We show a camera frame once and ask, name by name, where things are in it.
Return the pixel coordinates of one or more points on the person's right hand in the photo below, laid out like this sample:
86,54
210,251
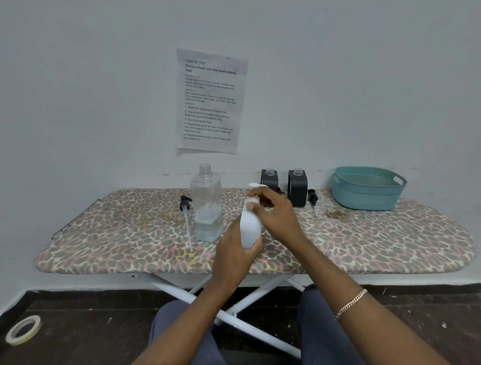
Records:
282,222

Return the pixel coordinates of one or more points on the person's left hand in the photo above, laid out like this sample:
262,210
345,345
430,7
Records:
231,259

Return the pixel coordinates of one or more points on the person's left fingers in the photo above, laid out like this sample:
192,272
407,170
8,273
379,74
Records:
256,249

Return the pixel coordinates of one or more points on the person's right fingers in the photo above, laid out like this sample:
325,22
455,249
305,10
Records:
265,195

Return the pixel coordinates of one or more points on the white pump bottle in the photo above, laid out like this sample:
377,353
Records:
249,229

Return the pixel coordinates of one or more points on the person's right forearm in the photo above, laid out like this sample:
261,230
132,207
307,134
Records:
357,304

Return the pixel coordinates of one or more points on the person's left forearm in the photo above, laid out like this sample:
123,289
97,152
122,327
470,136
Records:
188,323

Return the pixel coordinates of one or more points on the black square bottle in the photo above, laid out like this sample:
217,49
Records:
269,178
298,190

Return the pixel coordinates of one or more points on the black pump with short tube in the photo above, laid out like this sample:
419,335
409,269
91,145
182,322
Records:
312,197

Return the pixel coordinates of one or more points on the clear plastic bottle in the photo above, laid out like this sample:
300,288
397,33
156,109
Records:
206,210

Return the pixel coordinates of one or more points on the black pump with long tube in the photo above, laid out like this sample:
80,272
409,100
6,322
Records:
185,210

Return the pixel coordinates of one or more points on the white ironing board legs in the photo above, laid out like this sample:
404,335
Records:
248,331

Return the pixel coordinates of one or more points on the teal plastic basket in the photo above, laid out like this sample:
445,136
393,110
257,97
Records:
366,191

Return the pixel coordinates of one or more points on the person's right leg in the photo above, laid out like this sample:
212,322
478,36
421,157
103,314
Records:
323,331

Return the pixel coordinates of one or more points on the person's leg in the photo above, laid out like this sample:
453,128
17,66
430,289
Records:
176,338
323,331

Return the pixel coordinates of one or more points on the printed paper sheet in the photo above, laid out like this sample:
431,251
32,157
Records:
210,101

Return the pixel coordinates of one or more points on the person's left leg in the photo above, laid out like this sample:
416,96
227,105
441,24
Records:
176,338

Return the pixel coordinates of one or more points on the leopard print ironing board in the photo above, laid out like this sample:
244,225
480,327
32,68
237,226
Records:
131,233

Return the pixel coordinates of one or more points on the white tape roll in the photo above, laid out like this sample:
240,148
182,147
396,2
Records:
17,334

